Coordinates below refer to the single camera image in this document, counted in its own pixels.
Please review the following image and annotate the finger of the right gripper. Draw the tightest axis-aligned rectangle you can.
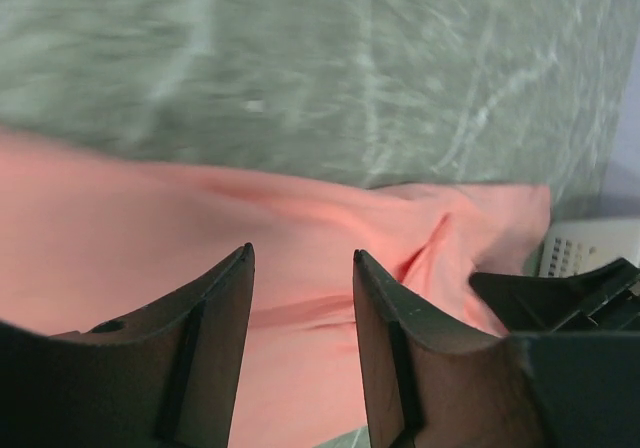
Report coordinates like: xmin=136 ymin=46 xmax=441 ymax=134
xmin=469 ymin=258 xmax=639 ymax=332

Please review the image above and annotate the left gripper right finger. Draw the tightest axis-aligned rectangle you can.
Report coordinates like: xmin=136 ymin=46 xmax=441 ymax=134
xmin=353 ymin=250 xmax=639 ymax=447

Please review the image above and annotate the salmon pink t-shirt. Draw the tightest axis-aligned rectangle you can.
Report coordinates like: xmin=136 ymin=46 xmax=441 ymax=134
xmin=0 ymin=127 xmax=554 ymax=448

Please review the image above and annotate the white plastic laundry basket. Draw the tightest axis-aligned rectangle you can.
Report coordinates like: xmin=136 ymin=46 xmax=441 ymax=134
xmin=538 ymin=217 xmax=640 ymax=278

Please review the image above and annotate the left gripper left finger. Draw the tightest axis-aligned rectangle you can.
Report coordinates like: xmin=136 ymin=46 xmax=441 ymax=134
xmin=1 ymin=245 xmax=255 ymax=447

